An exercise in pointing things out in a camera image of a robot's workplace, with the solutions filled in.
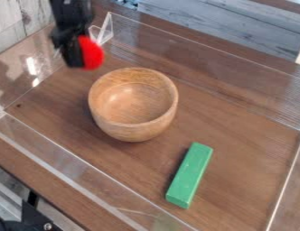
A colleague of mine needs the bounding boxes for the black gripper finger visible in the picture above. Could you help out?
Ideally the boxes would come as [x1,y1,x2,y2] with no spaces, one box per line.
[50,28,83,68]

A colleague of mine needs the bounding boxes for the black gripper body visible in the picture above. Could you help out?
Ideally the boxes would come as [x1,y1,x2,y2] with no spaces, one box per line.
[48,0,94,33]

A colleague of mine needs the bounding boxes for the red plush strawberry toy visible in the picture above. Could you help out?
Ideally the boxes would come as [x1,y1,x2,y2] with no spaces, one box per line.
[78,35,105,70]

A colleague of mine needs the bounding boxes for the wooden bowl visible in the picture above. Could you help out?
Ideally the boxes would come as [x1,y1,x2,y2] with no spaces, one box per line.
[89,68,179,143]

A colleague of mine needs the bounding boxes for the green rectangular block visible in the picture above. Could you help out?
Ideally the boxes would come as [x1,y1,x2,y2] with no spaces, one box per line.
[166,143,213,209]

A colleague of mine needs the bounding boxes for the black clamp under table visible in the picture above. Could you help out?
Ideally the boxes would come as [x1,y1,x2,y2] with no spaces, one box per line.
[0,201,63,231]

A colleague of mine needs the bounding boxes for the clear acrylic front wall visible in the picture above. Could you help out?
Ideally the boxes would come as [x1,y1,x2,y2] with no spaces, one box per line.
[0,112,197,231]

